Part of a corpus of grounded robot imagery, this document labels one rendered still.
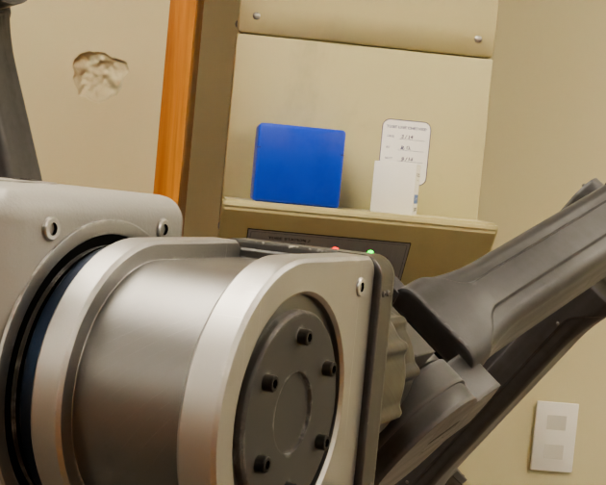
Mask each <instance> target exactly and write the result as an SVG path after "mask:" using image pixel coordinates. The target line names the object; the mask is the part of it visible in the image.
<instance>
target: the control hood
mask: <svg viewBox="0 0 606 485"><path fill-rule="evenodd" d="M495 225H496V223H491V222H486V221H481V220H476V219H466V218H455V217H436V216H426V215H412V216H410V215H400V214H391V213H380V212H371V211H370V210H364V209H353V208H343V207H338V208H336V209H334V208H323V207H313V206H303V205H292V204H282V203H271V202H262V201H255V200H253V199H249V198H239V197H229V196H224V199H223V198H221V209H220V220H219V223H218V225H217V227H218V229H219V230H218V237H219V238H222V239H228V238H246V237H247V229H248V228H252V229H263V230H273V231H284V232H294V233H305V234H316V235H326V236H337V237H347V238H358V239H369V240H379V241H390V242H401V243H411V246H410V250H409V253H408V257H407V260H406V264H405V267H404V270H403V274H402V277H401V282H402V283H403V284H404V285H405V286H406V285H407V284H409V283H411V282H413V281H414V280H416V279H418V278H421V277H434V276H438V275H442V274H445V273H448V272H450V271H453V270H456V269H458V268H462V267H464V266H466V265H468V264H470V263H472V262H474V261H476V260H477V259H479V258H481V257H482V256H484V255H486V254H488V253H489V252H491V250H492V245H493V242H494V240H495V237H496V234H497V231H498V226H495Z"/></svg>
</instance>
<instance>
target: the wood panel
mask: <svg viewBox="0 0 606 485"><path fill-rule="evenodd" d="M203 10H204V0H170V5H169V16H168V27H167V38H166V49H165V60H164V81H163V92H162V103H161V114H160V125H159V136H158V147H157V158H156V169H155V180H154V190H153V194H159V195H163V196H166V197H168V198H170V199H172V200H173V201H174V202H175V203H176V204H177V205H178V207H179V209H180V211H181V213H182V217H183V227H182V237H183V236H184V225H185V214H186V203H187V192H188V181H189V161H190V150H191V139H192V128H193V118H194V107H195V95H196V85H197V74H198V64H199V53H200V42H201V31H202V20H203Z"/></svg>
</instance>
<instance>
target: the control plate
mask: <svg viewBox="0 0 606 485"><path fill-rule="evenodd" d="M246 238H248V239H256V240H265V241H273V242H280V243H296V244H304V245H311V246H319V247H328V248H331V247H332V246H338V247H339V248H340V249H343V250H351V251H360V252H366V251H367V250H368V249H373V250H374V251H375V254H380V255H382V256H384V257H386V258H387V259H388V260H389V261H390V262H391V265H392V267H393V270H394V275H395V276H396V277H397V278H398V279H399V280H400V281H401V277H402V274H403V270H404V267H405V264H406V260H407V257H408V253H409V250H410V246H411V243H410V242H390V241H379V240H369V239H358V238H347V237H337V236H326V235H316V234H305V233H294V232H284V231H273V230H263V229H252V228H248V229H247V237H246Z"/></svg>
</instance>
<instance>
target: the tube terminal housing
mask: <svg viewBox="0 0 606 485"><path fill-rule="evenodd" d="M492 63H493V61H492V60H489V59H479V58H470V57H461V56H451V55H443V54H433V53H423V52H415V51H405V50H395V49H387V48H377V47H368V46H359V45H349V44H340V43H331V42H322V41H312V40H303V39H294V38H276V37H267V36H257V35H248V34H237V37H236V42H235V52H234V62H233V73H232V84H231V94H230V105H229V115H228V126H227V137H226V147H225V158H224V168H223V179H222V190H221V198H223V199H224V196H229V197H239V198H249V199H252V198H251V197H250V190H251V179H252V168H253V158H254V148H255V138H256V128H257V126H258V125H259V124H261V123H263V122H264V123H274V124H284V125H293V126H303V127H313V128H323V129H333V130H343V131H344V132H345V145H344V154H343V155H344V156H343V165H342V175H341V194H340V204H339V207H343V208H353V209H364V210H370V202H371V192H372V182H373V172H374V163H375V161H379V153H380V143H381V133H382V123H383V117H385V118H395V119H405V120H414V121H424V122H432V131H431V140H430V150H429V160H428V169H427V179H426V187H419V188H418V198H417V215H426V216H436V217H455V218H466V219H476V220H477V213H478V204H479V194H480V185H481V175H482V165H483V157H484V147H485V137H486V128H487V118H488V109H489V100H490V90H491V80H492Z"/></svg>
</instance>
